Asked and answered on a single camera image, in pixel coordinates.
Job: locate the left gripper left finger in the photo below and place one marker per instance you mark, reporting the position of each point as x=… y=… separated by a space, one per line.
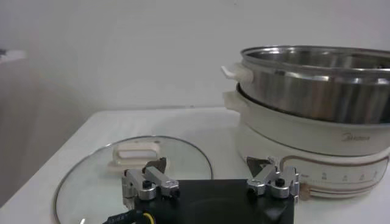
x=158 y=180

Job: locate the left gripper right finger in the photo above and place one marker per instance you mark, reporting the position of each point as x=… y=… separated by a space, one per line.
x=274 y=181

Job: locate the steel steamer pot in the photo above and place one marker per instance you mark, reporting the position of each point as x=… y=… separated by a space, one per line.
x=304 y=134

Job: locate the stainless steel steamer basket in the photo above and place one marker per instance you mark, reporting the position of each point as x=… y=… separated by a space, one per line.
x=304 y=91

